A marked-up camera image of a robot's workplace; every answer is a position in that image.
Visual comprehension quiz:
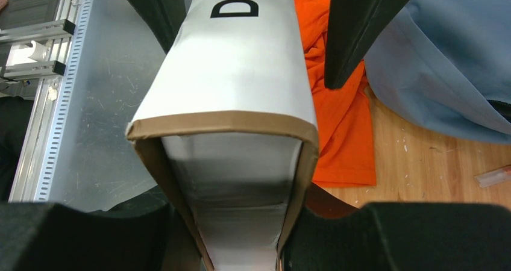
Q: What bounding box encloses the orange cloth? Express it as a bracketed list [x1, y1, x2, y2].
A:
[295, 0, 377, 188]

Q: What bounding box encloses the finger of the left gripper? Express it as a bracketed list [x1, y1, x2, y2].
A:
[324, 0, 410, 89]
[127, 0, 186, 53]

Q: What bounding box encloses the blue grey backpack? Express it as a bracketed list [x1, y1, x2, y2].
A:
[365, 0, 510, 145]

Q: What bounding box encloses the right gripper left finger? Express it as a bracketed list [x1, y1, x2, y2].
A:
[1, 203, 201, 270]

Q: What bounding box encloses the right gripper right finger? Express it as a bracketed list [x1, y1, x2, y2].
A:
[283, 202, 510, 270]

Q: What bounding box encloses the red pen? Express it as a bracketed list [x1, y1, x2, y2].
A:
[475, 165, 510, 188]

